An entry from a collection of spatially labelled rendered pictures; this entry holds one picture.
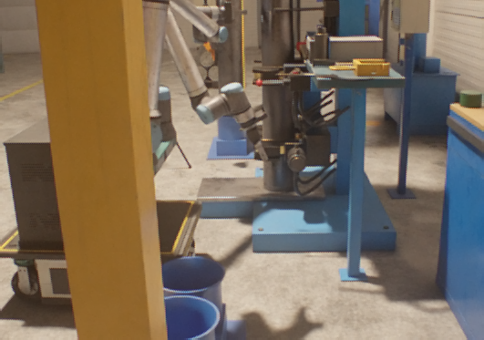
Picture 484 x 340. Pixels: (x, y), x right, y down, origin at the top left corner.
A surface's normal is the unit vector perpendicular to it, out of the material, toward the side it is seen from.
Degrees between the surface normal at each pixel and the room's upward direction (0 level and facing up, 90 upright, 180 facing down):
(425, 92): 90
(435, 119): 90
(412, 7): 90
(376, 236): 90
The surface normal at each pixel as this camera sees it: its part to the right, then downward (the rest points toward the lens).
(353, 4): -0.02, 0.28
